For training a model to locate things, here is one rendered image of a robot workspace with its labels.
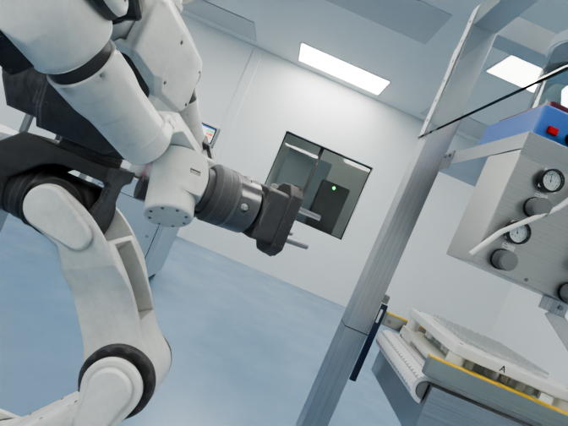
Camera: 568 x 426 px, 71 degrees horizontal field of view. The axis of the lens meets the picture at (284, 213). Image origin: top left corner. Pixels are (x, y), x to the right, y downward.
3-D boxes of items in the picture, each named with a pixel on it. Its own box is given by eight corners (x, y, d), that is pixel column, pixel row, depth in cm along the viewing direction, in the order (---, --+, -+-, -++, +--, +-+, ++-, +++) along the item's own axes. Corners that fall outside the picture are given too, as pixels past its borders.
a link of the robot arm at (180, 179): (242, 160, 60) (171, 127, 53) (237, 223, 54) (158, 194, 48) (204, 192, 67) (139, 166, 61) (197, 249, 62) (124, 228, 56)
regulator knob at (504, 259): (494, 266, 62) (506, 240, 62) (486, 264, 64) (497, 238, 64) (514, 275, 62) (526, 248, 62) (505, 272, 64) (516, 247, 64)
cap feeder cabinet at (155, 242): (57, 257, 291) (97, 161, 290) (93, 248, 348) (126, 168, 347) (137, 291, 293) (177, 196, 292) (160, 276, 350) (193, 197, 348)
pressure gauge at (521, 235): (504, 238, 63) (513, 216, 63) (499, 237, 64) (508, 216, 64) (525, 248, 63) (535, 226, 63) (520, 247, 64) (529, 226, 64)
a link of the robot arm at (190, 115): (173, 166, 123) (155, 96, 109) (215, 160, 125) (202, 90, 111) (174, 187, 114) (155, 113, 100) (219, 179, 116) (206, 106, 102)
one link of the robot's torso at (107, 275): (87, 438, 73) (-3, 198, 71) (124, 391, 90) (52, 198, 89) (166, 410, 73) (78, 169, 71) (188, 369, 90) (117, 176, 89)
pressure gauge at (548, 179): (537, 187, 63) (547, 165, 62) (532, 187, 64) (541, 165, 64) (559, 196, 63) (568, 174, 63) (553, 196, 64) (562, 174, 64)
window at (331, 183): (254, 204, 576) (286, 129, 574) (254, 204, 577) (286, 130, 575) (341, 241, 580) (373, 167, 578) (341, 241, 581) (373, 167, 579)
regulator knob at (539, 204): (528, 213, 61) (540, 187, 61) (519, 213, 64) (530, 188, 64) (548, 221, 62) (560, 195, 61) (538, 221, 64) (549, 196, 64)
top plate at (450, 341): (500, 354, 95) (504, 346, 95) (578, 407, 70) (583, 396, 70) (406, 314, 94) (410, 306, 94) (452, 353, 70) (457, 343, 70)
